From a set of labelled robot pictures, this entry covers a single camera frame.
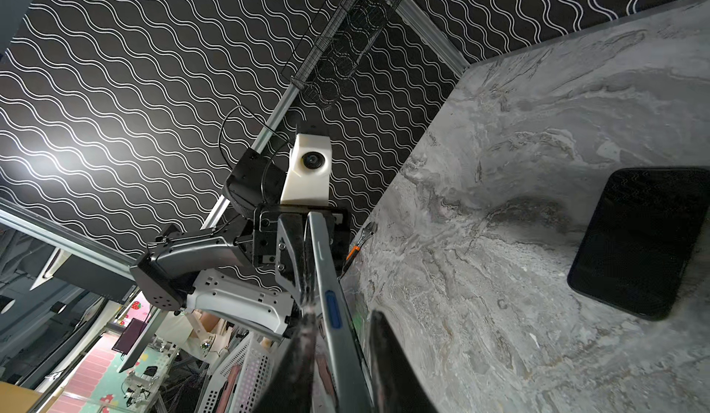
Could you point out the dark blue smartphone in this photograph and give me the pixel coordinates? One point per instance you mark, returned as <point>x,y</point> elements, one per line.
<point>345,354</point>

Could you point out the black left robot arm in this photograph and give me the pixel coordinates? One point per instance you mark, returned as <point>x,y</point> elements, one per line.
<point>262,273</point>

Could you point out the orange handled tool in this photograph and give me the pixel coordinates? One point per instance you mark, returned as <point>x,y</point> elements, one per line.
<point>366,233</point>

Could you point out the white smartphone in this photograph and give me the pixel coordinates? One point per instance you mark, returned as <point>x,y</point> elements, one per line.
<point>640,239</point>

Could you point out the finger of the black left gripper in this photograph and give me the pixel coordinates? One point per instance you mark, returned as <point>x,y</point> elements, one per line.
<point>292,271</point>

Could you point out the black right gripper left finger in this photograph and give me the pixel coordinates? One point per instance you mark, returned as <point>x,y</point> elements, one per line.
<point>290,389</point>

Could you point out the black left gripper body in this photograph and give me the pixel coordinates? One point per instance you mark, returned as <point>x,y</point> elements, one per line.
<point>276,224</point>

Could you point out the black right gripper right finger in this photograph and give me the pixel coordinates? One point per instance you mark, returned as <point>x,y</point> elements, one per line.
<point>395,385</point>

